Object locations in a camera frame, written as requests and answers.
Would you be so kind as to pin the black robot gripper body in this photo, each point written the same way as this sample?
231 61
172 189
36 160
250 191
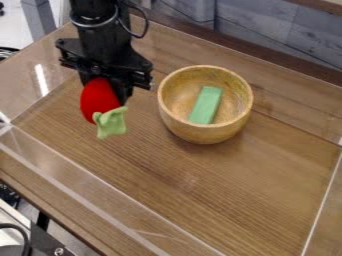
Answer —
102 53

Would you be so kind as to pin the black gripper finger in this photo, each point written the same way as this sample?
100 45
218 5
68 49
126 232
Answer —
123 90

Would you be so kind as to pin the red plush fruit green leaf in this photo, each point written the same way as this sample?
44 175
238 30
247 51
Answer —
102 108

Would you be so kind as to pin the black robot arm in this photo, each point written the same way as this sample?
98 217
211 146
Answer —
95 13

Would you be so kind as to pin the wooden bowl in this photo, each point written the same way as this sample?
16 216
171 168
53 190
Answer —
178 92

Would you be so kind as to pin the green rectangular block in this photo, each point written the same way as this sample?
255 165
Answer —
206 105

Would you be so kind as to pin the black device lower left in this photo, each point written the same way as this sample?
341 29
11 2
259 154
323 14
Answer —
37 243

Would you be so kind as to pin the grey post upper left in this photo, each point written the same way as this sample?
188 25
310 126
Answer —
39 17

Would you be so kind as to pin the clear acrylic tray enclosure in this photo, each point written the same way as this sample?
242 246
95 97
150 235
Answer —
148 195

